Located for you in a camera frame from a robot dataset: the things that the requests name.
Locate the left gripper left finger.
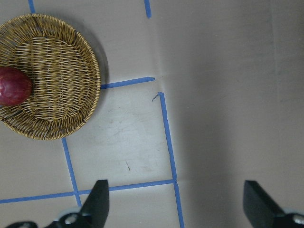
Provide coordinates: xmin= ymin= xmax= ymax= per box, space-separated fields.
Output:
xmin=49 ymin=180 xmax=110 ymax=228

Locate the dark red apple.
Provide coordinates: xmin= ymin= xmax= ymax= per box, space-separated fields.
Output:
xmin=0 ymin=66 xmax=33 ymax=106

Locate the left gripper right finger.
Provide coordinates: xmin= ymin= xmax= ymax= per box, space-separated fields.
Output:
xmin=243 ymin=180 xmax=286 ymax=228

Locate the brown wicker basket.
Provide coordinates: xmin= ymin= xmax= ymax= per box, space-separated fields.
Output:
xmin=0 ymin=14 xmax=101 ymax=140

